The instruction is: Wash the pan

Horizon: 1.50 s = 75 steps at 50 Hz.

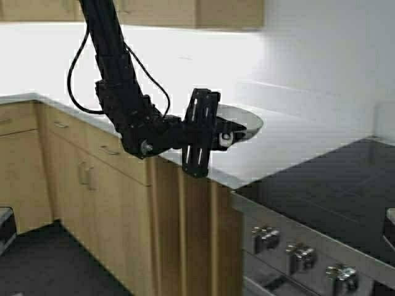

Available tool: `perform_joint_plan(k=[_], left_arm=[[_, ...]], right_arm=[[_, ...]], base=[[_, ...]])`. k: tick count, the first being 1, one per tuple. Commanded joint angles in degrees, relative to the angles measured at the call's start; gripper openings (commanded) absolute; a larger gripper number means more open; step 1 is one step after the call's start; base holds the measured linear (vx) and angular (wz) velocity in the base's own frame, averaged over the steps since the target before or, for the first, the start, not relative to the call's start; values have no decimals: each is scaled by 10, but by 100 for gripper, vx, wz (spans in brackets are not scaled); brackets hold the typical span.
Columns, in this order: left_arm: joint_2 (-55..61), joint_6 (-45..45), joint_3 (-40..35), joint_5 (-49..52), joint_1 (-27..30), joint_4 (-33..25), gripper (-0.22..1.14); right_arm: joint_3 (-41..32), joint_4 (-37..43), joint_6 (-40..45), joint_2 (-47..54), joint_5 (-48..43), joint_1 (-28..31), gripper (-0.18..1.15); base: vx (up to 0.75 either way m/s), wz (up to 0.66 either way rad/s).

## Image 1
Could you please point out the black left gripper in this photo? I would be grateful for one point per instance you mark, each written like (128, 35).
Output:
(199, 128)

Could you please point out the white pan with handle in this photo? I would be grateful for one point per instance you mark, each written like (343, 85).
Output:
(251, 121)

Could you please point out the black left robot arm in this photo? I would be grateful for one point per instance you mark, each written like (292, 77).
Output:
(145, 131)

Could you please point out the left chrome stove knob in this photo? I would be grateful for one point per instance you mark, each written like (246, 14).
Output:
(264, 238)

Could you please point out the chrome stove knob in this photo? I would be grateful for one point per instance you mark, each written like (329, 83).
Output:
(299, 258)
(264, 238)
(341, 280)

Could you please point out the wooden lower base cabinet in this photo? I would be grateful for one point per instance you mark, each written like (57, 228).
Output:
(157, 230)

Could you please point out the stainless steel oven front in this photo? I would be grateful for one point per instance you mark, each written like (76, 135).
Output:
(284, 257)

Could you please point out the black glass cooktop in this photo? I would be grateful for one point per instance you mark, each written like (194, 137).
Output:
(344, 194)

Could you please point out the middle chrome stove knob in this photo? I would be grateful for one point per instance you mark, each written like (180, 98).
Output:
(299, 258)

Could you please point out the right chrome stove knob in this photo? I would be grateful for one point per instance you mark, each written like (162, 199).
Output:
(341, 280)

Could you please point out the wooden upper wall cabinet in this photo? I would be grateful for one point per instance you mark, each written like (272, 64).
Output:
(212, 15)

